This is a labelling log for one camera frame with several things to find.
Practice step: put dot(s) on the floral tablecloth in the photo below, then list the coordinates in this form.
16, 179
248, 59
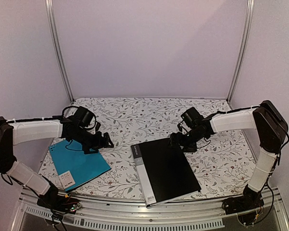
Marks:
223, 164

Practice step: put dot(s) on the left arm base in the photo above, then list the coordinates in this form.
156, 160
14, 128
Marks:
58, 203

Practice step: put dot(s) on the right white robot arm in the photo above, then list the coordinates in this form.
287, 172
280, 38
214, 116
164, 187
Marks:
263, 125

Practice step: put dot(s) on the front aluminium rail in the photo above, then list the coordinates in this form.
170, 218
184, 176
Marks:
112, 214

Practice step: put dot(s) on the aluminium frame post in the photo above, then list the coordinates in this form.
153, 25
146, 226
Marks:
242, 49
57, 49

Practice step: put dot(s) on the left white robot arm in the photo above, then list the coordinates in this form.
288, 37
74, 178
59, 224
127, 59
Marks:
15, 132

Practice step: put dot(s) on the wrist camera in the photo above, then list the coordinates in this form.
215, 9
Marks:
192, 117
83, 117

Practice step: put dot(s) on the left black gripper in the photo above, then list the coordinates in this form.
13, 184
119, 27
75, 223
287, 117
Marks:
98, 144

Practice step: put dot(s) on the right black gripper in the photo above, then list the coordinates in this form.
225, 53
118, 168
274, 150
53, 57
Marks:
173, 141

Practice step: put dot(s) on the blue folder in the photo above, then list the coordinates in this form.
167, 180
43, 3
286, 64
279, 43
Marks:
74, 167

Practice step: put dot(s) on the left aluminium frame post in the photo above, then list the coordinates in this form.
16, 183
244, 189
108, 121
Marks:
57, 49

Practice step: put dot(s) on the right aluminium frame post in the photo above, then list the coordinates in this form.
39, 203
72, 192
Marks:
242, 49

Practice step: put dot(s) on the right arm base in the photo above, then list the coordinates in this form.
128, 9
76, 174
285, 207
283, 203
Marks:
250, 200

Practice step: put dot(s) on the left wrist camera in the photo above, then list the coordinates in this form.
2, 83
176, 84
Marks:
83, 117

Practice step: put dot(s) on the black clip folder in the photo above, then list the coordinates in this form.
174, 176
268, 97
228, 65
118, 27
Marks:
163, 172

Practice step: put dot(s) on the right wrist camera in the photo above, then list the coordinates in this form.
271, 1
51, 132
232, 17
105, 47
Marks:
192, 117

